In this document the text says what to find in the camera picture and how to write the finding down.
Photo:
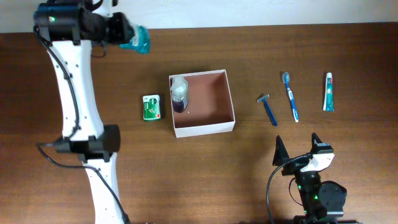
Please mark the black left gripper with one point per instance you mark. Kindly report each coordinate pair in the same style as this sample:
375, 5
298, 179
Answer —
122, 24

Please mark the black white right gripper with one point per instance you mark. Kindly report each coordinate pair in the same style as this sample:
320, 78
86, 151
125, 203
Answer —
281, 155

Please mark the teal mouthwash bottle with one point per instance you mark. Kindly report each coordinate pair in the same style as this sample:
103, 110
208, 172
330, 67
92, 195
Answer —
140, 41

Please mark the green white toothpaste tube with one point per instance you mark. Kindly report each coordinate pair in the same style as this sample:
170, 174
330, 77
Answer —
328, 99

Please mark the green soap box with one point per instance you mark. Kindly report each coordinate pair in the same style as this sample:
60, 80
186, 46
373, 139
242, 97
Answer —
152, 110

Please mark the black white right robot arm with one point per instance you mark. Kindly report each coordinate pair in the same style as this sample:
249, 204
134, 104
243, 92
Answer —
322, 202

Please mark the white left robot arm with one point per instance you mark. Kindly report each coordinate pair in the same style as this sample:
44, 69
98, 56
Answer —
69, 30

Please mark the blue disposable razor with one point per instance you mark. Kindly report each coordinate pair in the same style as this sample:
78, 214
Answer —
263, 99

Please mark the blue white toothbrush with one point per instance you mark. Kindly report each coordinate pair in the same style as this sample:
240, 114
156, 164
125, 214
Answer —
286, 79

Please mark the purple foam pump bottle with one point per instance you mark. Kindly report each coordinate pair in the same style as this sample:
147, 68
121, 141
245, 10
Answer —
179, 94

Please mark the white open cardboard box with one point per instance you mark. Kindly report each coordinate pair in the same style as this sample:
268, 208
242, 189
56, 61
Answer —
210, 107

